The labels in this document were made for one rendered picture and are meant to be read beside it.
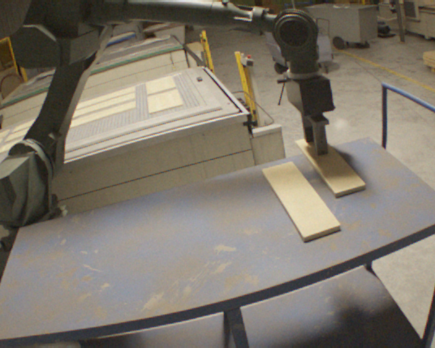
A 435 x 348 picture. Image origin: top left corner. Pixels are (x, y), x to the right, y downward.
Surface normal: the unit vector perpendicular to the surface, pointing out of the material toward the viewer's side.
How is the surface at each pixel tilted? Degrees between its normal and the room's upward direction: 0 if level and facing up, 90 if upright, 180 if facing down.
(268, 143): 90
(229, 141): 90
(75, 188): 90
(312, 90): 90
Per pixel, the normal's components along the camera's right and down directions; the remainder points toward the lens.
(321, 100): 0.11, 0.43
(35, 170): 0.94, -0.04
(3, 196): -0.28, 0.49
